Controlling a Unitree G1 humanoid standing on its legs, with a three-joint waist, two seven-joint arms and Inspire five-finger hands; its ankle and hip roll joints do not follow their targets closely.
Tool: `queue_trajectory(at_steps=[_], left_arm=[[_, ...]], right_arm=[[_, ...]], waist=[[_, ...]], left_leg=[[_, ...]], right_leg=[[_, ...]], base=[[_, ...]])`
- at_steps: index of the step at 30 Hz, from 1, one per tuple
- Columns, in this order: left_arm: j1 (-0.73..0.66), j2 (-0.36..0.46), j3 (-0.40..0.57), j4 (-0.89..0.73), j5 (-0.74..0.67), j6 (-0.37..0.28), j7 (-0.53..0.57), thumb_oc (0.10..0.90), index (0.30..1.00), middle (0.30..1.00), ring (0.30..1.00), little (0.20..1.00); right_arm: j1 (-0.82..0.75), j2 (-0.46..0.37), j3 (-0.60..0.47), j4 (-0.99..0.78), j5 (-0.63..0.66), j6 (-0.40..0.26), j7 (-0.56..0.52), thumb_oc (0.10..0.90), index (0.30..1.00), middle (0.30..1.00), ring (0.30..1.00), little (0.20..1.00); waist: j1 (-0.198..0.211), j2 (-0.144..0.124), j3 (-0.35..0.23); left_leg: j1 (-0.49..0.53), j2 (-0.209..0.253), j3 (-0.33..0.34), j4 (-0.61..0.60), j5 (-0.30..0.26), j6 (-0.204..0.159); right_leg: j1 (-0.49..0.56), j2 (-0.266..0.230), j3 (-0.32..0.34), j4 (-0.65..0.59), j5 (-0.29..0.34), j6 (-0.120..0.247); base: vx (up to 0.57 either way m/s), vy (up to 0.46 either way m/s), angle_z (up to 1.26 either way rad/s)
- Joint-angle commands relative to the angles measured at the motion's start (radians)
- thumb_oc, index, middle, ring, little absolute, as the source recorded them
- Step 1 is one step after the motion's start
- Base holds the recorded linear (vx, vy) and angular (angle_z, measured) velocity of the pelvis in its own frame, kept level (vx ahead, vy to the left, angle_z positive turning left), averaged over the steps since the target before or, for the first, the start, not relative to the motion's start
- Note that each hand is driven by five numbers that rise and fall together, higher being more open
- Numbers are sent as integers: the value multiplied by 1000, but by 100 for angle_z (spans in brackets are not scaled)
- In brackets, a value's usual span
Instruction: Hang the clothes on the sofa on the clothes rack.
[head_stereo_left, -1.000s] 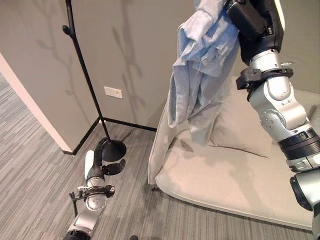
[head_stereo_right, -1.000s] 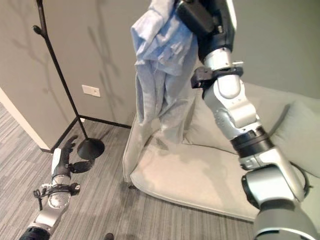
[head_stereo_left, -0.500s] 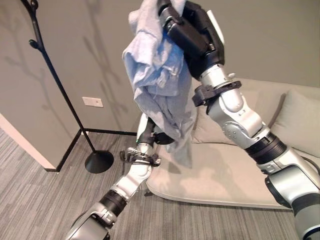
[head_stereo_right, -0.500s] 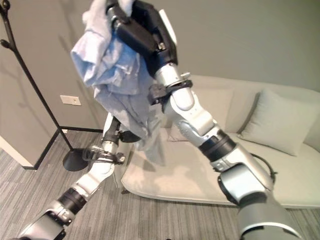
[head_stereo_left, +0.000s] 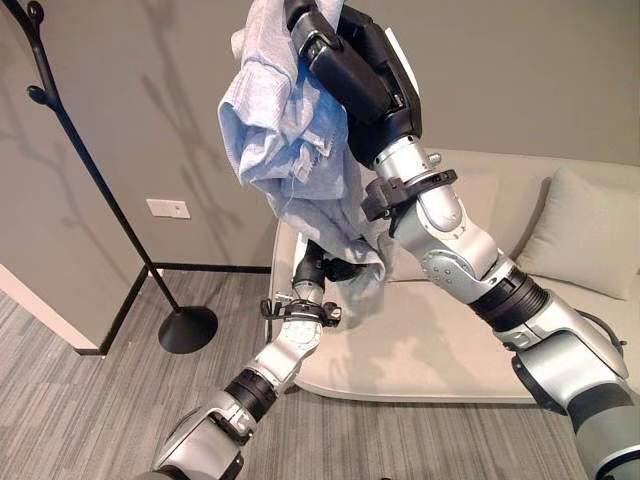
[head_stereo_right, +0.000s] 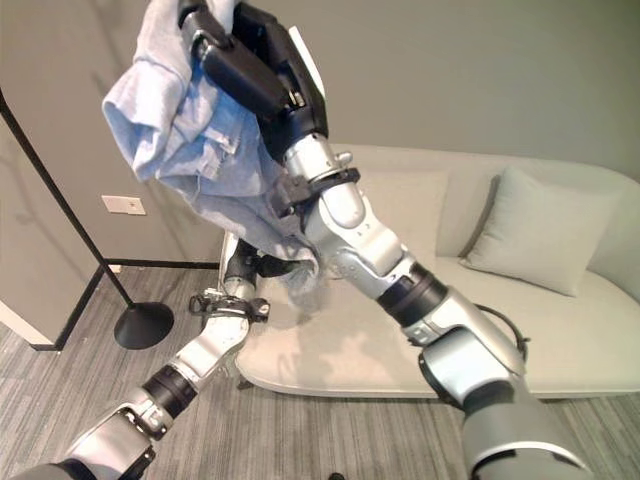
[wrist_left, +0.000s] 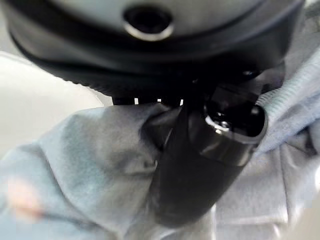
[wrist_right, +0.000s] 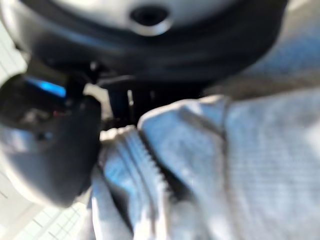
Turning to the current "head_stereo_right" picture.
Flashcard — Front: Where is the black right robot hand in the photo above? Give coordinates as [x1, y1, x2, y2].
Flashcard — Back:
[176, 0, 330, 162]

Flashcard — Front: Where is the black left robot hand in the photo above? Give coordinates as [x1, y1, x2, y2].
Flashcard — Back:
[227, 238, 296, 281]

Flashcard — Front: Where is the light blue garment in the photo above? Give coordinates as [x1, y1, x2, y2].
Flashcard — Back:
[101, 0, 321, 312]

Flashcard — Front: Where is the pale grey sofa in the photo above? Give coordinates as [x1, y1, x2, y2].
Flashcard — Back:
[218, 143, 640, 401]

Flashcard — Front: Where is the black clothes rack stand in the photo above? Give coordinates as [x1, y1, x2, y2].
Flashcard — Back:
[0, 87, 176, 351]

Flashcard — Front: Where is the pale grey cushion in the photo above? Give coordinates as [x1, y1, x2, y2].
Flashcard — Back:
[458, 166, 629, 299]

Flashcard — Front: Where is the white wall outlet plate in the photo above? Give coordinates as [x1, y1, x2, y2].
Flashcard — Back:
[101, 194, 147, 217]

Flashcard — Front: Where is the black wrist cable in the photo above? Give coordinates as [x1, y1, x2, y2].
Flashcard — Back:
[472, 303, 531, 359]

